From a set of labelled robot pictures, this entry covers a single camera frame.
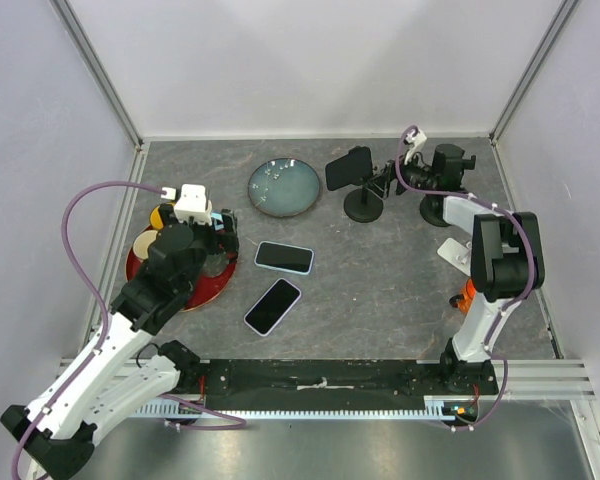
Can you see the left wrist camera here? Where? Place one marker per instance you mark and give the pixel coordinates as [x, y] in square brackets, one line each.
[193, 205]

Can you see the black phone stand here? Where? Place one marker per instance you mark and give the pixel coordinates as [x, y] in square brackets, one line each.
[362, 204]
[431, 209]

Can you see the orange mug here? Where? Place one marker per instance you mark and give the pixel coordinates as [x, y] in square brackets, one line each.
[464, 299]

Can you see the cream cup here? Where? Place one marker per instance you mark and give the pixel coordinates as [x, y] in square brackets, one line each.
[142, 242]

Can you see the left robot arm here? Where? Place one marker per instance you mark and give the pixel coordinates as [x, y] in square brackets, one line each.
[60, 429]

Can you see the red round tray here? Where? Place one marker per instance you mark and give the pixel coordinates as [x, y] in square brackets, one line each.
[206, 290]

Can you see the white folding phone stand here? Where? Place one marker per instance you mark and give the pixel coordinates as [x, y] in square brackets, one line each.
[457, 254]

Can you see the black phone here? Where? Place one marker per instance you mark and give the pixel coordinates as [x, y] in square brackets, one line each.
[354, 168]

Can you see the light blue phone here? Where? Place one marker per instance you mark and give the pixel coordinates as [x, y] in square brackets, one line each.
[284, 258]

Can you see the yellow mug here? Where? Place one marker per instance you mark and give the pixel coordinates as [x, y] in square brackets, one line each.
[156, 219]

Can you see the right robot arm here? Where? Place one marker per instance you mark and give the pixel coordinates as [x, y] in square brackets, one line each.
[505, 253]

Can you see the grey mug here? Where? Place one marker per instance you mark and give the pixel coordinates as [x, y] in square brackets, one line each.
[215, 265]

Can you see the lilac case phone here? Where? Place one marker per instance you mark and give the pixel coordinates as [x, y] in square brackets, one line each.
[269, 310]

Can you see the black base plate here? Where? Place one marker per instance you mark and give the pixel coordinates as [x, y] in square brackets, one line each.
[332, 385]

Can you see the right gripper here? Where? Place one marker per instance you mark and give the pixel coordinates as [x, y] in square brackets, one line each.
[380, 184]

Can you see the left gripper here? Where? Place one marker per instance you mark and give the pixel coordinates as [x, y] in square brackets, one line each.
[222, 241]

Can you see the blue ceramic plate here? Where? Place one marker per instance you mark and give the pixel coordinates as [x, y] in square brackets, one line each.
[283, 187]

